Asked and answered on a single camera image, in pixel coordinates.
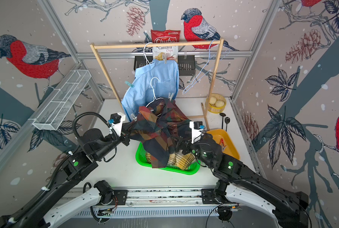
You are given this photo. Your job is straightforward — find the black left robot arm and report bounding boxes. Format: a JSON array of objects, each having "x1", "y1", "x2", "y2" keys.
[{"x1": 0, "y1": 112, "x2": 130, "y2": 228}]

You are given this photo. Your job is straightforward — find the yellow plaid long-sleeve shirt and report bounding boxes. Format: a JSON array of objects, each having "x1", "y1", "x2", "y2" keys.
[{"x1": 145, "y1": 151, "x2": 196, "y2": 170}]

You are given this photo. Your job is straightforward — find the white cassava chips bag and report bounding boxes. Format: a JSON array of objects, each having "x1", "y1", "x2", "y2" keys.
[{"x1": 152, "y1": 46, "x2": 178, "y2": 62}]

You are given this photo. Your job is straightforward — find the red plastic clothespin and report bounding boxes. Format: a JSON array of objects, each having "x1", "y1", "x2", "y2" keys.
[{"x1": 220, "y1": 139, "x2": 226, "y2": 147}]

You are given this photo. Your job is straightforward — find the yellow plastic tray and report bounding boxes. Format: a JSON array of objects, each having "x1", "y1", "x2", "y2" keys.
[{"x1": 207, "y1": 129, "x2": 240, "y2": 160}]

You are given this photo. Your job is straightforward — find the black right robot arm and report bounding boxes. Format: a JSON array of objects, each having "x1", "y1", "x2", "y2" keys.
[{"x1": 175, "y1": 134, "x2": 312, "y2": 228}]

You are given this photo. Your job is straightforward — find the black wall-mounted basket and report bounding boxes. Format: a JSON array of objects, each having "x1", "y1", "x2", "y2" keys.
[{"x1": 133, "y1": 56, "x2": 196, "y2": 76}]

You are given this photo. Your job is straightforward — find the dark multicolour plaid shirt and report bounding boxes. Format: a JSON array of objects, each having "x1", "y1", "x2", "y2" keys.
[{"x1": 128, "y1": 98, "x2": 191, "y2": 168}]

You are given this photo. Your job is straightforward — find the green plastic mesh basket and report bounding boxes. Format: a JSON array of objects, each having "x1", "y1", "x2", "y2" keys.
[{"x1": 135, "y1": 143, "x2": 200, "y2": 175}]

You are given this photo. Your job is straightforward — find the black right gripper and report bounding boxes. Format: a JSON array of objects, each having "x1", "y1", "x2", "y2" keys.
[{"x1": 171, "y1": 130, "x2": 215, "y2": 170}]

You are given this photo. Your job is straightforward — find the white clothespin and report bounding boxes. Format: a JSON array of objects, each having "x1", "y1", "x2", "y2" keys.
[{"x1": 131, "y1": 113, "x2": 137, "y2": 121}]

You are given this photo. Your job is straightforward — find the teal clothespin on blue shirt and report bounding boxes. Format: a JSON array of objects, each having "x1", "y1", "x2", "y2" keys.
[{"x1": 125, "y1": 81, "x2": 134, "y2": 88}]

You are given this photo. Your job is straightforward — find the light blue wire hanger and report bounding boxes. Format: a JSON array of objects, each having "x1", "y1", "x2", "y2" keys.
[{"x1": 182, "y1": 40, "x2": 216, "y2": 95}]

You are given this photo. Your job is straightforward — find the aluminium frame corner post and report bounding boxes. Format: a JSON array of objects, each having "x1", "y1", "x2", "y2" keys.
[{"x1": 38, "y1": 0, "x2": 105, "y2": 103}]

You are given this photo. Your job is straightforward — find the light blue long-sleeve shirt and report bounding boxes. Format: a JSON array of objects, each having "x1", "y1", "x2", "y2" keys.
[{"x1": 121, "y1": 59, "x2": 180, "y2": 121}]

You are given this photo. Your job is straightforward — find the white wire mesh shelf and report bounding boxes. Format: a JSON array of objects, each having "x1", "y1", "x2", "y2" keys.
[{"x1": 33, "y1": 69, "x2": 91, "y2": 131}]

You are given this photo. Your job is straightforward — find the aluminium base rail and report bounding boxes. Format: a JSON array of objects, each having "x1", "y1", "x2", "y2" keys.
[{"x1": 48, "y1": 185, "x2": 281, "y2": 209}]

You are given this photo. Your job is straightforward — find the red Chuba chips bag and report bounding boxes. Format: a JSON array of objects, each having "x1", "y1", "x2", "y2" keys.
[{"x1": 151, "y1": 30, "x2": 181, "y2": 43}]

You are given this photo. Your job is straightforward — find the white wire hanger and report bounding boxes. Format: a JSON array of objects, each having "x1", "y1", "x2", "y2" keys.
[
  {"x1": 145, "y1": 77, "x2": 163, "y2": 107},
  {"x1": 143, "y1": 42, "x2": 154, "y2": 65}
]

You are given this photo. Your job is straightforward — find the wooden clothes rack frame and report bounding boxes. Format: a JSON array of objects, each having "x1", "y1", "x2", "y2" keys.
[{"x1": 90, "y1": 38, "x2": 225, "y2": 130}]

